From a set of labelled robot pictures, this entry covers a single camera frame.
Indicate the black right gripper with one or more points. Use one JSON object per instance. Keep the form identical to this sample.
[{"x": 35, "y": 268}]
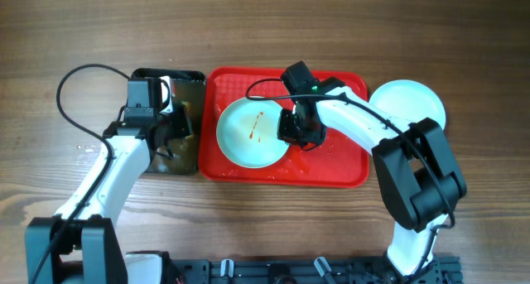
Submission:
[{"x": 286, "y": 132}]

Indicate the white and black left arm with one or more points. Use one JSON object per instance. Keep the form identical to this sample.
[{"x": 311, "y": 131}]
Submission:
[{"x": 78, "y": 244}]

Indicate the black water tray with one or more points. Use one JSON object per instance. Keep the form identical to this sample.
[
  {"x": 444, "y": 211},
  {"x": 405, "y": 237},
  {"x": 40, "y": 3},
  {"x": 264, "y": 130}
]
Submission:
[{"x": 188, "y": 88}]

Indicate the white plate with ketchup blob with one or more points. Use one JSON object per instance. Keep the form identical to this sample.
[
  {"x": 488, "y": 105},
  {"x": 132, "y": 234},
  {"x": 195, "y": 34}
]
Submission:
[{"x": 409, "y": 99}]

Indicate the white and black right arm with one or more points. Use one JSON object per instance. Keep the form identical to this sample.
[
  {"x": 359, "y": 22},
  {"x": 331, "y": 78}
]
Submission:
[{"x": 402, "y": 128}]

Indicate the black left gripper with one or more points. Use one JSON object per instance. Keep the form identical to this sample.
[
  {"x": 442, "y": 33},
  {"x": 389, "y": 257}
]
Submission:
[{"x": 184, "y": 125}]

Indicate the white plate with ketchup streak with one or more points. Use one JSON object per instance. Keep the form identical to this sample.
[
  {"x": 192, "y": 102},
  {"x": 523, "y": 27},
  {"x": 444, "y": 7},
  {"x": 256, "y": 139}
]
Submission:
[{"x": 246, "y": 133}]

